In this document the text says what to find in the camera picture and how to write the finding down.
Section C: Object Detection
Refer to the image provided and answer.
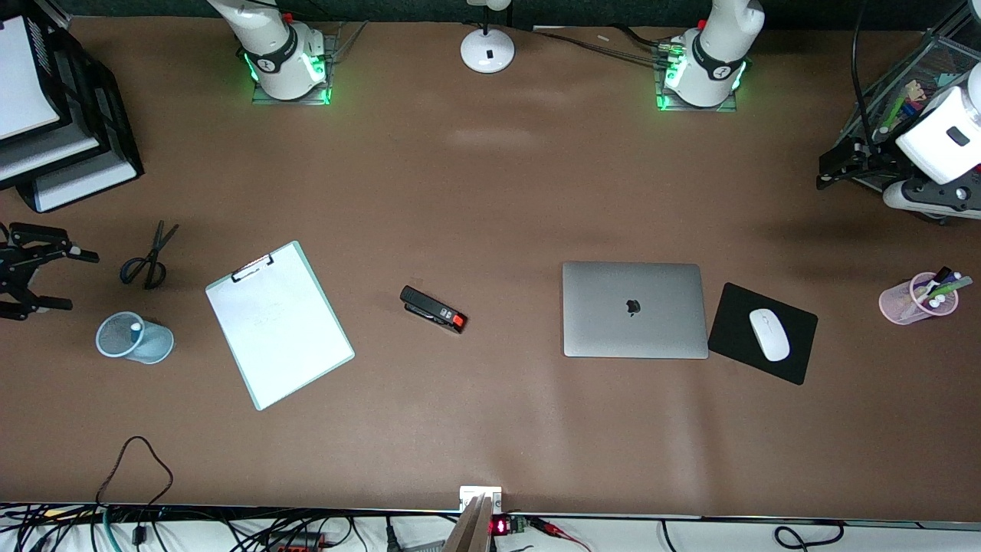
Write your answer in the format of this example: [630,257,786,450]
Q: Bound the mint clipboard with paper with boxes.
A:
[205,240,356,412]

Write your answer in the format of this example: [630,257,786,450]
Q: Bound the white round lamp base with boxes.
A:
[460,0,516,74]

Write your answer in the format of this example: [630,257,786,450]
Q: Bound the orange power strip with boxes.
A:
[264,532,338,552]

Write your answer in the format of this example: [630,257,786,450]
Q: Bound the light blue mesh cup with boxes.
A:
[95,310,176,365]

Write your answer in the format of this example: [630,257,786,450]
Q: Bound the light green pen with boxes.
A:
[920,277,973,303]

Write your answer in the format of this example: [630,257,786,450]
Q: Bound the black coiled cable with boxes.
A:
[773,521,846,550]

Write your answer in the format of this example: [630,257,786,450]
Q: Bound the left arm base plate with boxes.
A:
[654,42,738,113]

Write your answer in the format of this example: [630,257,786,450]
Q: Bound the grey wire mesh tray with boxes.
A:
[826,29,981,223]

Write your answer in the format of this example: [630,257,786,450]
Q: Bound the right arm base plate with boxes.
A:
[251,31,338,106]

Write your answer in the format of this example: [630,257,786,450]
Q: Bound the black cable bundle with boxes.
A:
[0,502,430,552]

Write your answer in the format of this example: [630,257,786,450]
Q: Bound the black mouse pad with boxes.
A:
[707,281,819,386]

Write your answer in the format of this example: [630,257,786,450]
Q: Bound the red cable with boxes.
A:
[527,517,592,552]

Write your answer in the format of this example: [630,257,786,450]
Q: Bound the black looped cable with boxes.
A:
[96,435,174,511]

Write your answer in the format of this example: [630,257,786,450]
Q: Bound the small white box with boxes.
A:
[459,485,503,514]

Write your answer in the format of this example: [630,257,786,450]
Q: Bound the pink translucent pen cup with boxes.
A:
[879,272,960,326]

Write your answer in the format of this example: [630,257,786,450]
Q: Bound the black scissors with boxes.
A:
[120,220,181,291]

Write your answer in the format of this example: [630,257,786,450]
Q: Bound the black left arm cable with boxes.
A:
[852,0,876,148]

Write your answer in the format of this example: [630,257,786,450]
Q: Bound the white computer mouse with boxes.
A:
[748,307,791,363]

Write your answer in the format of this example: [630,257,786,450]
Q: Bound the black stapler with red tip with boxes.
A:
[399,284,468,335]

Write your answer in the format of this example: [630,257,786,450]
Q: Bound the black table cable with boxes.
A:
[529,25,671,66]

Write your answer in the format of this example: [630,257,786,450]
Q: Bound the black paper tray stack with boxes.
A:
[0,0,145,214]

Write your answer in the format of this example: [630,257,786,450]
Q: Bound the green marker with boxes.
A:
[880,94,910,136]

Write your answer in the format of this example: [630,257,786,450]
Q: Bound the wooden block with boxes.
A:
[443,494,495,552]

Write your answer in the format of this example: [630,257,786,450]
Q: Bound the white paper sheets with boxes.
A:
[0,17,62,140]

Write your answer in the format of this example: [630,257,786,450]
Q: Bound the silver laptop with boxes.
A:
[562,261,710,360]

